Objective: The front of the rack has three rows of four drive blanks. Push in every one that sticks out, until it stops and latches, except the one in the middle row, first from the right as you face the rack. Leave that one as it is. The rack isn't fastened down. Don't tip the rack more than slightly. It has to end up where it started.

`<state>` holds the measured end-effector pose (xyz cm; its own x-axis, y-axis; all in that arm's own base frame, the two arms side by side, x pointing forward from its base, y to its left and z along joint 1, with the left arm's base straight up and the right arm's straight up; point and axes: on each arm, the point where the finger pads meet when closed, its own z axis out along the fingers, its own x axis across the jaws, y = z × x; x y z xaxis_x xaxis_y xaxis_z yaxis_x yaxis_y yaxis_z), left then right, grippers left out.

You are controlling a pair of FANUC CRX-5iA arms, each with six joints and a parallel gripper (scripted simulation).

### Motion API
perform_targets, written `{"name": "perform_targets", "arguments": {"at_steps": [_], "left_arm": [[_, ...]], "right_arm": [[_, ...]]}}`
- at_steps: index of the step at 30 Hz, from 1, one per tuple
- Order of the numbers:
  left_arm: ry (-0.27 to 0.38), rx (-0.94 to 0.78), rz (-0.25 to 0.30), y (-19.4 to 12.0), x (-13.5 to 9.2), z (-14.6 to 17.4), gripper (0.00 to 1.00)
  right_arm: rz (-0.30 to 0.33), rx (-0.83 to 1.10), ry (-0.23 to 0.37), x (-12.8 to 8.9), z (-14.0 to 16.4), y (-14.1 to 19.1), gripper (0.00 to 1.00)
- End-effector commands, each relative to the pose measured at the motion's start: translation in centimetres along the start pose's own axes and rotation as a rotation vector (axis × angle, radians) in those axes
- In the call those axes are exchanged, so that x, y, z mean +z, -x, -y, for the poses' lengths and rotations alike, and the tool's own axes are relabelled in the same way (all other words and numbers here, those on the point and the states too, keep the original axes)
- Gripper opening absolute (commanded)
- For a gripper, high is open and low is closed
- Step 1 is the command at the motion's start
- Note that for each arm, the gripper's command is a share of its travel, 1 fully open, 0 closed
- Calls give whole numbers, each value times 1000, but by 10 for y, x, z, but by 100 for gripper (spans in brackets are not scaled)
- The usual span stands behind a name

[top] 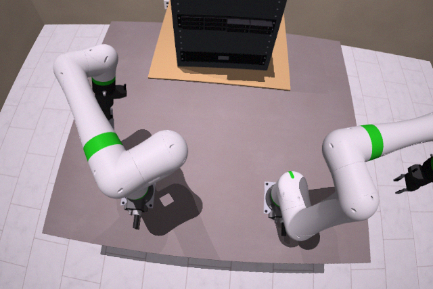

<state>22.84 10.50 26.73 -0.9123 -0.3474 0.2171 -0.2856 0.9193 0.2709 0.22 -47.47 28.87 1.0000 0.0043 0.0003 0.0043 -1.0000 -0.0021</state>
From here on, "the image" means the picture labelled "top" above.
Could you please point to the tan flat board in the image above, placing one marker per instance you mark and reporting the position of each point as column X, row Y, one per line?
column 164, row 64

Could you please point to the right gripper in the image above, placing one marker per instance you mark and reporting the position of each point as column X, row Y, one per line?
column 417, row 176

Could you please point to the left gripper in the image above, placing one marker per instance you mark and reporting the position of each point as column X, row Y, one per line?
column 107, row 95

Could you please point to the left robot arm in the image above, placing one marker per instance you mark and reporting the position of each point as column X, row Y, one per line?
column 118, row 173

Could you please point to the dark grey metal rack frame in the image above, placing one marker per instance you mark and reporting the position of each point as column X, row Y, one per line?
column 221, row 49

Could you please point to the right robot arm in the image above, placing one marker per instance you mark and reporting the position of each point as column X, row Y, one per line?
column 355, row 198

